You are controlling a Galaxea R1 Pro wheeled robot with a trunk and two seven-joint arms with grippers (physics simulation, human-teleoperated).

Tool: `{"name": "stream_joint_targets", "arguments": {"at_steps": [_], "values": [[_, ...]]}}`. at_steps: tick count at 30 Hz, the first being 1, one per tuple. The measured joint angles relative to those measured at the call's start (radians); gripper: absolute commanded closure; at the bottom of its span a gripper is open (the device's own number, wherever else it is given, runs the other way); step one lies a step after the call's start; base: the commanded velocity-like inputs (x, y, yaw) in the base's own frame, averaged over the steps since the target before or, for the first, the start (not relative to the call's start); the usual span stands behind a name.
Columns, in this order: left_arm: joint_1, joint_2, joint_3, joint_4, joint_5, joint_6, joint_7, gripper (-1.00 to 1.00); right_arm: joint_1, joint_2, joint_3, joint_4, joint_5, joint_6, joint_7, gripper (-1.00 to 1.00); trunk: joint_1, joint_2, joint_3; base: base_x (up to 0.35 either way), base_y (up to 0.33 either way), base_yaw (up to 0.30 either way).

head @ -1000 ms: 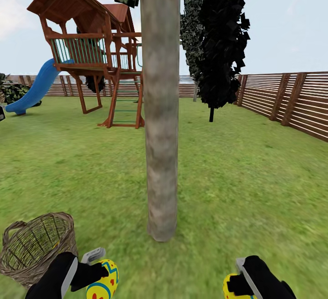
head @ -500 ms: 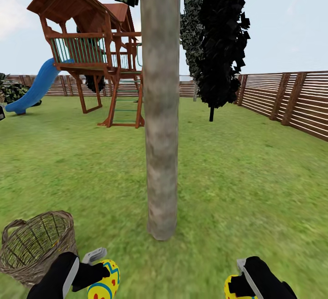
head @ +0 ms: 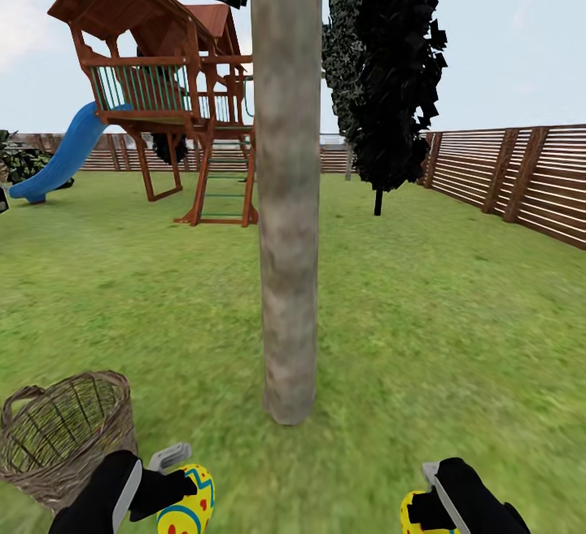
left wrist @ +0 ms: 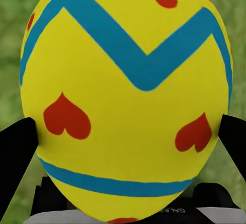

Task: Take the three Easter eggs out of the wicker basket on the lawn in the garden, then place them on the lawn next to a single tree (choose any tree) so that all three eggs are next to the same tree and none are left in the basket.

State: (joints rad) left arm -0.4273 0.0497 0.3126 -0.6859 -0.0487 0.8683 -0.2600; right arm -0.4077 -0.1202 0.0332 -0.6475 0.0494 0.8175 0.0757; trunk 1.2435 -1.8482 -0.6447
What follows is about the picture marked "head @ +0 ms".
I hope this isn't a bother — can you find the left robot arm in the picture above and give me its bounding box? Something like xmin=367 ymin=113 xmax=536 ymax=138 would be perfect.
xmin=48 ymin=442 xmax=198 ymax=534

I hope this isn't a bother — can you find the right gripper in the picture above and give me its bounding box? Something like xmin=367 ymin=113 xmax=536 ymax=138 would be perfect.
xmin=408 ymin=488 xmax=456 ymax=530

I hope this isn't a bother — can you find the wicker basket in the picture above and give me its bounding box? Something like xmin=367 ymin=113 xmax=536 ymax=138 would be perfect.
xmin=0 ymin=370 xmax=138 ymax=516

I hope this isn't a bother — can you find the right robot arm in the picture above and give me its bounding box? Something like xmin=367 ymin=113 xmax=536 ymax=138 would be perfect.
xmin=408 ymin=457 xmax=531 ymax=534

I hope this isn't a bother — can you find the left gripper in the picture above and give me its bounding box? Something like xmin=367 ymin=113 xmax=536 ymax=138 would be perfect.
xmin=129 ymin=469 xmax=198 ymax=523

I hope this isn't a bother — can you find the easter egg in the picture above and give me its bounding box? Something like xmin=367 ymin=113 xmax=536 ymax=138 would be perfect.
xmin=157 ymin=463 xmax=215 ymax=534
xmin=400 ymin=491 xmax=461 ymax=534

